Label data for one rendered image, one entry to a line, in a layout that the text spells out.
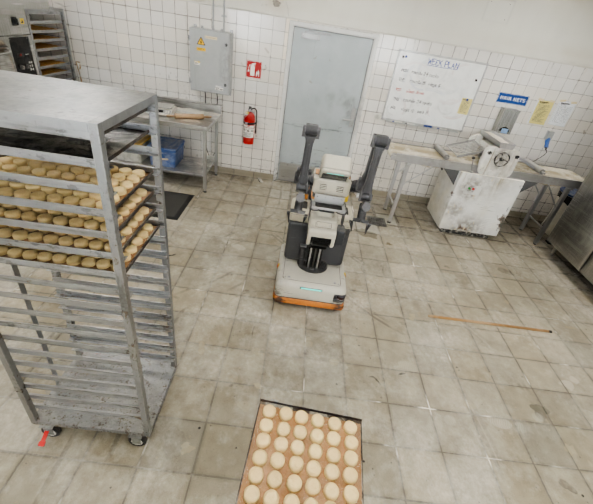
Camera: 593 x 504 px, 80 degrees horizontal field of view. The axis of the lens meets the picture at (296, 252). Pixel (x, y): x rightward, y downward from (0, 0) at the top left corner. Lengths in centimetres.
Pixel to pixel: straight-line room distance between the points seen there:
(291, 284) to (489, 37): 393
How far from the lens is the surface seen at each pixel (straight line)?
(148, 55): 558
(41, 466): 258
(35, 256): 174
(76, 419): 249
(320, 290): 304
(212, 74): 513
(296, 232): 310
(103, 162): 128
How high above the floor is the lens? 216
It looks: 34 degrees down
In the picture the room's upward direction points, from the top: 9 degrees clockwise
